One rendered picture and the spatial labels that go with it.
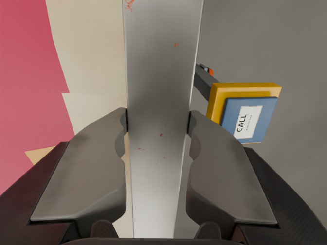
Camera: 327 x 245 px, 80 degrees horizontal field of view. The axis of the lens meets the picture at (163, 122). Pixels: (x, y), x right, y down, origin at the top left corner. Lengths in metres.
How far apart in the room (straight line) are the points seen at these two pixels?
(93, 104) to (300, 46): 1.66
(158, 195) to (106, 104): 0.08
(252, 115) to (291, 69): 1.38
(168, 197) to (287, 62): 1.61
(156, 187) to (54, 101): 0.10
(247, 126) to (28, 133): 0.34
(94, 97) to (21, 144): 0.08
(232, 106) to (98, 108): 0.26
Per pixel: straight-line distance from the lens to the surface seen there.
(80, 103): 0.17
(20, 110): 0.19
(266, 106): 0.41
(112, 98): 0.16
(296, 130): 2.13
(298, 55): 1.76
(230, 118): 0.38
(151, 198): 0.17
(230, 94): 0.38
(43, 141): 0.20
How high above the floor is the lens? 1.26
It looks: 58 degrees down
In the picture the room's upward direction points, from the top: 161 degrees clockwise
